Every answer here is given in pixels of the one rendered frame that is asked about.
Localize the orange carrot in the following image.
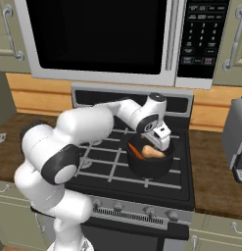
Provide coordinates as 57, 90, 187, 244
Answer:
127, 142, 147, 161

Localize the black pot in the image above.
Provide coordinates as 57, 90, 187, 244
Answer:
125, 132, 176, 180

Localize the silver hob knob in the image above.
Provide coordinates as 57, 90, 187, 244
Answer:
92, 198, 104, 211
113, 201, 124, 213
167, 209, 180, 223
143, 206, 157, 219

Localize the black oven door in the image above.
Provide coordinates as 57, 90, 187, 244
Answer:
80, 217, 191, 251

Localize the silver microwave oven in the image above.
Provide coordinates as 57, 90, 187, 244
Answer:
13, 0, 232, 90

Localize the green base cupboard door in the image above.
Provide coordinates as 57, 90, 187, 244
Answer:
185, 234, 242, 251
0, 199, 57, 251

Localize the silver microwave handle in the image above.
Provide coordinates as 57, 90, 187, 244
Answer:
165, 0, 181, 72

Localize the tan squash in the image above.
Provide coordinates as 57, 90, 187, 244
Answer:
140, 144, 167, 160

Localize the black hob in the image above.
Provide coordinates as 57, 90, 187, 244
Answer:
65, 81, 196, 241

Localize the green wall cupboard door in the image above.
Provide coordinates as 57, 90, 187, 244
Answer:
0, 0, 31, 74
213, 0, 242, 88

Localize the silver cupboard handle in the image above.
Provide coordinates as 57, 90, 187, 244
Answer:
1, 3, 25, 63
190, 234, 199, 251
221, 3, 242, 73
34, 212, 47, 235

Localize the green drawer front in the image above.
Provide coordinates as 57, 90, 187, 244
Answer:
190, 212, 242, 249
0, 178, 34, 208

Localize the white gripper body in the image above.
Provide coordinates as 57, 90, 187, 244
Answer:
145, 129, 172, 152

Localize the grey toaster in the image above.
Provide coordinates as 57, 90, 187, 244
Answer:
220, 95, 242, 185

